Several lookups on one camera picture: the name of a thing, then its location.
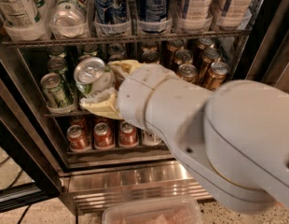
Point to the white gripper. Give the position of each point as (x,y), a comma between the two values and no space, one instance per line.
(136,92)

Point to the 7up can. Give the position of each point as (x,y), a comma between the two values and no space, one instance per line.
(93,76)
(69,19)

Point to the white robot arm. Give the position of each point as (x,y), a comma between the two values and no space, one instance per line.
(234,141)

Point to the red can front right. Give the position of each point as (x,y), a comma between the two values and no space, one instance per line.
(127,135)

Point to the red can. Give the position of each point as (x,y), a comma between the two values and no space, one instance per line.
(78,139)
(127,135)
(103,137)

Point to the red can front middle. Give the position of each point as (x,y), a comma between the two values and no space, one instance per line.
(103,137)

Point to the green can front left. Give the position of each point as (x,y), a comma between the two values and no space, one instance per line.
(56,91)

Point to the red can front left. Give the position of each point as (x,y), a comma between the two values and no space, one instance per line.
(78,139)

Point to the blue Pepsi can with face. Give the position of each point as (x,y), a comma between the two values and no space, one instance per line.
(111,14)

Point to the gold can front middle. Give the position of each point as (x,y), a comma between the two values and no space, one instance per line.
(188,72)

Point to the gold can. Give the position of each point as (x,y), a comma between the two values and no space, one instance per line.
(215,76)
(188,72)

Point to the dark blue Pepsi can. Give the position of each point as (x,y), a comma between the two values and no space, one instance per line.
(153,14)

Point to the gold can front right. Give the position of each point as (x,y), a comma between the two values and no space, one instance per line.
(215,76)

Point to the stainless fridge base grille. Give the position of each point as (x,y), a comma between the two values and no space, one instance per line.
(96,190)

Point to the open fridge door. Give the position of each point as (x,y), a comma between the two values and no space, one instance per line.
(24,140)

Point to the white can rightmost on shelf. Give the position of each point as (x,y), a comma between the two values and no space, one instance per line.
(228,14)

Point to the water bottle left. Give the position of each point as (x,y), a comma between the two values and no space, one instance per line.
(150,139)

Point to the clear plastic container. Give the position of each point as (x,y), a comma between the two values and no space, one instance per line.
(167,210)

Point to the top wire shelf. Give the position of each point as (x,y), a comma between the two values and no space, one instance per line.
(6,41)

